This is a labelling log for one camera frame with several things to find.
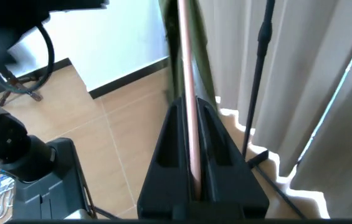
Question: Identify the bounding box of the beige curtain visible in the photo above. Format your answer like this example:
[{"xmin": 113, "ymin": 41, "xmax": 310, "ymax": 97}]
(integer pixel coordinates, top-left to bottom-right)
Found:
[{"xmin": 197, "ymin": 0, "xmax": 352, "ymax": 218}]

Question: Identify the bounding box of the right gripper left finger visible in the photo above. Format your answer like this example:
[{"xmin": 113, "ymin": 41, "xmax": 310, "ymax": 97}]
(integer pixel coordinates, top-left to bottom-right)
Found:
[{"xmin": 137, "ymin": 96, "xmax": 195, "ymax": 218}]

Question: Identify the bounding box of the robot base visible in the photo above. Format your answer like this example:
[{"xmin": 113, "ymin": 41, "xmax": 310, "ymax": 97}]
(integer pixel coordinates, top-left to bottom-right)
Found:
[{"xmin": 0, "ymin": 91, "xmax": 97, "ymax": 220}]

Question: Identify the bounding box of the black cable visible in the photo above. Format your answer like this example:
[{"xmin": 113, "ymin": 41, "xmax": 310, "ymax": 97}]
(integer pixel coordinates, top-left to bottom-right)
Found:
[{"xmin": 0, "ymin": 23, "xmax": 55, "ymax": 95}]

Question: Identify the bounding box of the pink clothes hanger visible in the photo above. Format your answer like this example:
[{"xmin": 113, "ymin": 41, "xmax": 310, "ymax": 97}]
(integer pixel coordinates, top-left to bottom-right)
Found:
[{"xmin": 177, "ymin": 0, "xmax": 202, "ymax": 200}]

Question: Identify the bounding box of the green long-sleeved shirt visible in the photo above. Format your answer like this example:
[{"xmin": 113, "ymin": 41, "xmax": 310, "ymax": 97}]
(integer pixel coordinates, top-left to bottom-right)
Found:
[{"xmin": 158, "ymin": 0, "xmax": 217, "ymax": 110}]

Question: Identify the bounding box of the black clothes rack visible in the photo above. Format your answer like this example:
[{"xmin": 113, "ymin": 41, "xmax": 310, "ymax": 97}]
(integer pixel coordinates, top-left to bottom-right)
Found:
[{"xmin": 240, "ymin": 0, "xmax": 308, "ymax": 220}]

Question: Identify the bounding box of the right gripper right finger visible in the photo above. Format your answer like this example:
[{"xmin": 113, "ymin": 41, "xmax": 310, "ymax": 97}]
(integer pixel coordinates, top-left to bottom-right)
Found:
[{"xmin": 196, "ymin": 96, "xmax": 270, "ymax": 218}]

